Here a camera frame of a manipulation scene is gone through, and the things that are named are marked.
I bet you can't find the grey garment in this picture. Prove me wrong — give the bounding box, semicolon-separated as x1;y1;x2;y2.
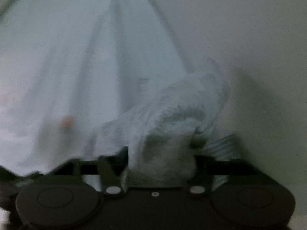
93;58;229;187

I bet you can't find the white printed storage bag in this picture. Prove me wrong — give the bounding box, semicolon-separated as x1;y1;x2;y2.
0;0;307;178

